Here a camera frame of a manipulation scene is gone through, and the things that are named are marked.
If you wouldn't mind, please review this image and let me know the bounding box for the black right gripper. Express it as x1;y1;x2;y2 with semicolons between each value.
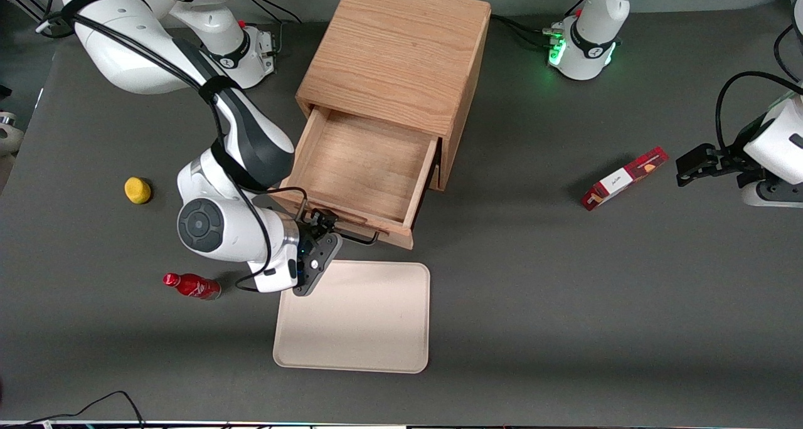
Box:
295;211;339;260

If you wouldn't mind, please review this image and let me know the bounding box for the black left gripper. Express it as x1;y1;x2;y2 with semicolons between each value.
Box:
676;117;771;188

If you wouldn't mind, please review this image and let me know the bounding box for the black metal drawer handle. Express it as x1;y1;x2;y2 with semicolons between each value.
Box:
332;228;381;247

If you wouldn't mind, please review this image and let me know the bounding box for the wooden drawer with pull ridge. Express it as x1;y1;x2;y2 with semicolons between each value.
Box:
270;106;440;250

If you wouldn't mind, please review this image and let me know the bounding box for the oak wooden drawer cabinet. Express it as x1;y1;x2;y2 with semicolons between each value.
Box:
295;0;492;192

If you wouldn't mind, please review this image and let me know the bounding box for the red and white carton box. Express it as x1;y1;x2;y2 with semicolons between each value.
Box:
580;146;669;212

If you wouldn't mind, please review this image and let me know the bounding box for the beige rectangular tray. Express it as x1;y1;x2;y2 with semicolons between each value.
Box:
273;260;431;374

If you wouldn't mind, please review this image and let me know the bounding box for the red drink bottle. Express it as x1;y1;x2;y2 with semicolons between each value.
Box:
162;272;222;301

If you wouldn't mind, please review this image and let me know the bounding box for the yellow lemon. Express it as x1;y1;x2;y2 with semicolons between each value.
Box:
124;177;152;205

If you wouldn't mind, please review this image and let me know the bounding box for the black looped left wrist cable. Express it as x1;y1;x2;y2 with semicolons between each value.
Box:
715;71;803;152

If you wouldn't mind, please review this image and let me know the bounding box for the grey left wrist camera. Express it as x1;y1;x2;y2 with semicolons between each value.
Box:
740;181;803;209

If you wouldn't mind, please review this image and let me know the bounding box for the black cable along right arm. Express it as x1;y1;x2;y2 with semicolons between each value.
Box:
36;9;309;293

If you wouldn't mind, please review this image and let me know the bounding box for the black left arm base cable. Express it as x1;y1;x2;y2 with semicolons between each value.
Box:
505;23;554;51
491;14;556;41

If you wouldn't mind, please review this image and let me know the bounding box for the black arm base cable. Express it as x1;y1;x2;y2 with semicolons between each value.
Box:
491;14;556;41
505;23;554;51
240;0;302;26

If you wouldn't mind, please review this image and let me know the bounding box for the black right arm base cable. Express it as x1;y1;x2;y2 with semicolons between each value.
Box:
240;0;302;26

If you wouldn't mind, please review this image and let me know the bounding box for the thin black table-edge cable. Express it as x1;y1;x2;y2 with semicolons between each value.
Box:
19;390;146;429

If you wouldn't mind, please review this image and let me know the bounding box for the aluminium frame rail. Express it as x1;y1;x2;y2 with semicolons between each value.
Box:
0;0;40;22

